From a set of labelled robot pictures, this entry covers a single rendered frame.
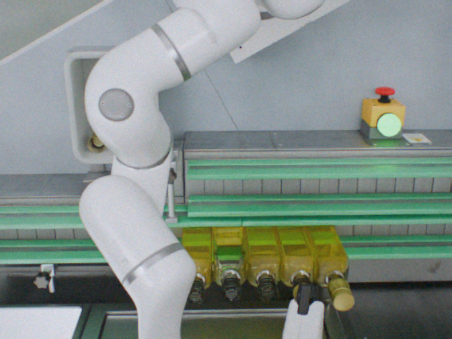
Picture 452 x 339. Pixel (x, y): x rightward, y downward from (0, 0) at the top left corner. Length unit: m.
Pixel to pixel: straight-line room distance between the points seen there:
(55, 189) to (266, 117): 0.46
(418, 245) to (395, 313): 0.14
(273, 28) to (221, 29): 0.36
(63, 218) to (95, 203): 0.42
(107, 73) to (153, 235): 0.20
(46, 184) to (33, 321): 0.28
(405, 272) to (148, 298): 0.73
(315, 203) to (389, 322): 0.28
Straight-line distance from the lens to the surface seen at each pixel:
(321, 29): 1.17
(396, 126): 1.14
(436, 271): 1.28
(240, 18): 0.73
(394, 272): 1.25
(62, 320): 1.10
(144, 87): 0.69
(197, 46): 0.72
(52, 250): 1.14
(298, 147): 1.09
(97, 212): 0.67
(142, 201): 0.67
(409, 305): 1.22
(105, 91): 0.68
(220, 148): 1.07
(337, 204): 1.07
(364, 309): 1.18
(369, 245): 1.15
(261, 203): 1.07
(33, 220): 1.10
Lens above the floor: 1.89
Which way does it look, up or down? 69 degrees down
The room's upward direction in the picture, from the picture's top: 176 degrees clockwise
